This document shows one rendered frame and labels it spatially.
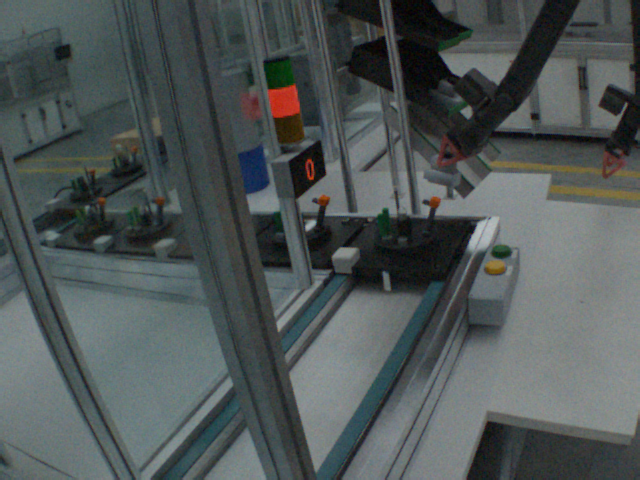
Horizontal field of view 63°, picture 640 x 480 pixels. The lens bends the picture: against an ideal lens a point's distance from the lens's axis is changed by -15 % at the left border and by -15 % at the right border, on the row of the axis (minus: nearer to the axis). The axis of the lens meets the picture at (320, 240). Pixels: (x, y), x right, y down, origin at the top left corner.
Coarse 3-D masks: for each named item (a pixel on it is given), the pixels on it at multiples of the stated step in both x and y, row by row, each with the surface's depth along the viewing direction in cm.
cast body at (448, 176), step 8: (448, 152) 129; (432, 160) 129; (432, 168) 130; (440, 168) 128; (448, 168) 127; (424, 176) 134; (432, 176) 130; (440, 176) 129; (448, 176) 128; (456, 176) 129; (440, 184) 130; (448, 184) 128; (456, 184) 130
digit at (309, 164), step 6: (312, 150) 109; (306, 156) 107; (312, 156) 109; (306, 162) 107; (312, 162) 109; (306, 168) 107; (312, 168) 109; (306, 174) 107; (312, 174) 109; (306, 180) 107; (312, 180) 109; (306, 186) 107
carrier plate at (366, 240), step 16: (368, 224) 140; (432, 224) 134; (464, 224) 131; (368, 240) 132; (448, 240) 125; (368, 256) 125; (384, 256) 124; (416, 256) 121; (432, 256) 120; (448, 256) 119; (336, 272) 125; (352, 272) 123; (368, 272) 121; (400, 272) 118; (416, 272) 116; (432, 272) 115; (448, 272) 116
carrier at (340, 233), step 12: (312, 216) 151; (312, 228) 138; (324, 228) 137; (336, 228) 141; (348, 228) 140; (360, 228) 140; (312, 240) 133; (324, 240) 136; (336, 240) 135; (348, 240) 135; (312, 252) 132; (324, 252) 131; (312, 264) 127; (324, 264) 125
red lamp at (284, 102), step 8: (288, 88) 101; (272, 96) 102; (280, 96) 101; (288, 96) 102; (296, 96) 103; (272, 104) 103; (280, 104) 102; (288, 104) 102; (296, 104) 103; (272, 112) 104; (280, 112) 103; (288, 112) 103; (296, 112) 103
